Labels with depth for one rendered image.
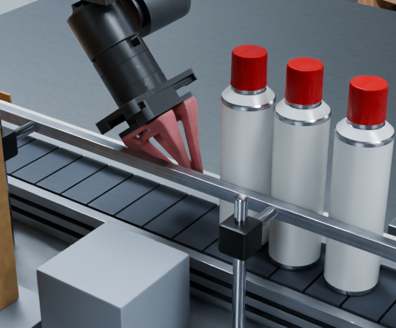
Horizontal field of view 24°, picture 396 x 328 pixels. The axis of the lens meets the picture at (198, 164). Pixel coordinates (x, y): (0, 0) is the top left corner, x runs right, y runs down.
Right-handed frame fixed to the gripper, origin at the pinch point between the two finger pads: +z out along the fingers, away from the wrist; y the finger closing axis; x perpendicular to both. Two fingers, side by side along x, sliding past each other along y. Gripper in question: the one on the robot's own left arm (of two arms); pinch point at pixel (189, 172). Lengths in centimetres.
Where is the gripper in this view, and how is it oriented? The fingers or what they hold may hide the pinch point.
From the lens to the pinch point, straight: 96.8
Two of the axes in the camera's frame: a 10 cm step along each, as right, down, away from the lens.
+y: 5.8, -3.9, 7.1
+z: 5.1, 8.6, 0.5
